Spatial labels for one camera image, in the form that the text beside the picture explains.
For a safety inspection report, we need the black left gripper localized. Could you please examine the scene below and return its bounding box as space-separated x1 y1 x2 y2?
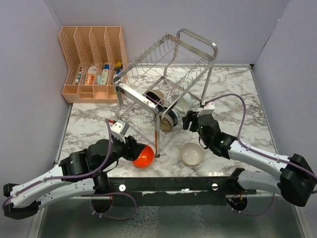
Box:
97 133 146 173

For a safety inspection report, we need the white bowl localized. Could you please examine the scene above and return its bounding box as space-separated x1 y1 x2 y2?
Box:
177 93 194 113

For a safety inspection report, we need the dark patterned cream-inside bowl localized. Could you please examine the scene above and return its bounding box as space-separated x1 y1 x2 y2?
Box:
160 109 179 132

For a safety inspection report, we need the beige speckled bowl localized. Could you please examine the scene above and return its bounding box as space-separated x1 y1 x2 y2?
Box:
180 143 204 166

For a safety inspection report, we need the red bowl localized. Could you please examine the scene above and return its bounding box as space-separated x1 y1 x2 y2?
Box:
132 145 155 168

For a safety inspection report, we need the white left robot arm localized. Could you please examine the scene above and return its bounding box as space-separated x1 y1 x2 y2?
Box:
2 136 146 220

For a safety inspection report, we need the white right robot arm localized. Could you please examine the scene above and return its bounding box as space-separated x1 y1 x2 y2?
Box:
182 111 317 207

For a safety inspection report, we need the white blue tube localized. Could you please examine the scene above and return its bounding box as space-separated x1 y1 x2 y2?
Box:
100 64 111 85

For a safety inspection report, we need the small green white tube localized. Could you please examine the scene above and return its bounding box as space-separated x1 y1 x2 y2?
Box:
74 71 82 85

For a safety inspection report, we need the orange white packet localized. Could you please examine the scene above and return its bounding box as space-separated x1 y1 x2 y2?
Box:
84 65 97 85

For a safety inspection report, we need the cream bottle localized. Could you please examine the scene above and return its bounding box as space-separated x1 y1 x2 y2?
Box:
113 61 123 81

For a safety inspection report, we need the peach plastic file organizer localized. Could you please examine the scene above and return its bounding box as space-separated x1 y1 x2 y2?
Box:
58 26 128 104

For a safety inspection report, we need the steel wire dish rack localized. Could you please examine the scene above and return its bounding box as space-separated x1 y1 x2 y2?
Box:
113 28 218 157

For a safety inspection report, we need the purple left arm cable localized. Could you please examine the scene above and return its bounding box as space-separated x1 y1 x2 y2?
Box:
2 119 141 220

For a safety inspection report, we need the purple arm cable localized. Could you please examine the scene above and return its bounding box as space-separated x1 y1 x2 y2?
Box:
2 119 141 220
203 94 317 216

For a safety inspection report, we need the black aluminium frame rail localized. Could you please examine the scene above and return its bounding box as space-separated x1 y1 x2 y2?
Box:
40 171 300 208

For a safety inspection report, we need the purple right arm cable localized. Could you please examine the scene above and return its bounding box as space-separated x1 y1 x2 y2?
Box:
203 94 317 216

